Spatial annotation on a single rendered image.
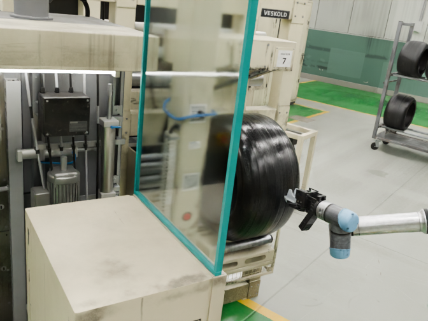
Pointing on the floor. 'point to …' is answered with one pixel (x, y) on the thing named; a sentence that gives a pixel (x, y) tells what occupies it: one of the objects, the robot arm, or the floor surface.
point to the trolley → (415, 62)
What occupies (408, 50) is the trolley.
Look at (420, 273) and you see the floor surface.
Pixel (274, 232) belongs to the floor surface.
